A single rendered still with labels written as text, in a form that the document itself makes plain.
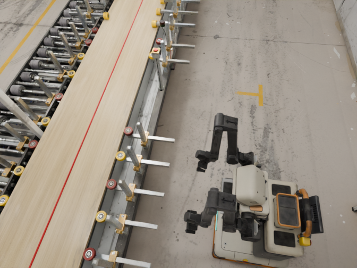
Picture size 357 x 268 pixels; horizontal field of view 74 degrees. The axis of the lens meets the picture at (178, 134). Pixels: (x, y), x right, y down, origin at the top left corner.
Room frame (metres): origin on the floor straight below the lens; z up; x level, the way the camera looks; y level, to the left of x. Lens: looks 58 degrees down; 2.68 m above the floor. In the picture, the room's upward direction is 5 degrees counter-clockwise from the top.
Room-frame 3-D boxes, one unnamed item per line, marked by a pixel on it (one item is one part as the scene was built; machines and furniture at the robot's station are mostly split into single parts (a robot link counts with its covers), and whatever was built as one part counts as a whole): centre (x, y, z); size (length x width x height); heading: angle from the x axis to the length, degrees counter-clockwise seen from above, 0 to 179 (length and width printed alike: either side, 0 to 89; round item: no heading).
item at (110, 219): (0.37, 0.48, 0.90); 0.04 x 0.04 x 0.48; 77
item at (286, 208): (0.38, -0.74, 0.87); 0.23 x 0.15 x 0.11; 167
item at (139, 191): (0.64, 0.37, 0.80); 0.43 x 0.03 x 0.04; 77
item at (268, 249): (0.39, -0.71, 0.59); 0.55 x 0.34 x 0.83; 167
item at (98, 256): (0.16, 0.48, 0.80); 0.43 x 0.03 x 0.04; 77
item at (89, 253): (0.20, 0.67, 0.85); 0.08 x 0.08 x 0.11
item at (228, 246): (0.41, -0.62, 0.16); 0.67 x 0.64 x 0.25; 77
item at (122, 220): (0.39, 0.48, 0.83); 0.14 x 0.06 x 0.05; 167
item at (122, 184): (0.62, 0.43, 0.88); 0.04 x 0.04 x 0.48; 77
